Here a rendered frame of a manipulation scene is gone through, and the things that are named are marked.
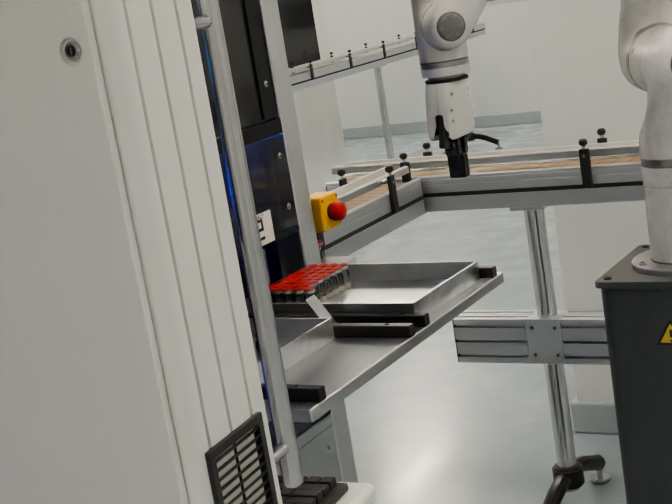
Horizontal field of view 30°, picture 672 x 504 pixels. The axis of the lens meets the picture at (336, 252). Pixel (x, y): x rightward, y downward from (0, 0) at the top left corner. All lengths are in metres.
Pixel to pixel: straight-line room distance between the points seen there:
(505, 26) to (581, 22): 7.19
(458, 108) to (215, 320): 0.94
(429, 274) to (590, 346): 0.89
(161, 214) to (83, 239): 0.08
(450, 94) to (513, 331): 1.19
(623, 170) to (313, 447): 1.00
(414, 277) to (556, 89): 1.40
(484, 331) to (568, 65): 0.84
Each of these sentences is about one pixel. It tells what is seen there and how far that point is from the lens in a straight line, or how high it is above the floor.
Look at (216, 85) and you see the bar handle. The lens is 1.40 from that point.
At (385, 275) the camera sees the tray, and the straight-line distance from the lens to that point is 2.39.
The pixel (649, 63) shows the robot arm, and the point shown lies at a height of 1.23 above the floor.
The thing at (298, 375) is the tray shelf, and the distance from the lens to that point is 1.92.
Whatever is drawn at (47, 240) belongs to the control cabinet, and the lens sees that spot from 1.29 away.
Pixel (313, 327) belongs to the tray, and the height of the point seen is 0.90.
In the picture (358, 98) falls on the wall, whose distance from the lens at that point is 11.50.
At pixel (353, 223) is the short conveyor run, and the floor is 0.91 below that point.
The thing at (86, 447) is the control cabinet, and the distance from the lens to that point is 1.35.
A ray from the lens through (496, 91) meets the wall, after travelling 10.89.
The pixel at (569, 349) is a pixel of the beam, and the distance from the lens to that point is 3.18.
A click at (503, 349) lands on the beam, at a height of 0.47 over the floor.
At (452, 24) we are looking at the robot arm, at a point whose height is 1.35.
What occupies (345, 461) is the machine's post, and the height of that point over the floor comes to 0.49.
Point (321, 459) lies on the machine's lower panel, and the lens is 2.55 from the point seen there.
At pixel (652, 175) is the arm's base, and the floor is 1.03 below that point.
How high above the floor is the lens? 1.45
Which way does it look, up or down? 12 degrees down
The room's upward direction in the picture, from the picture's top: 9 degrees counter-clockwise
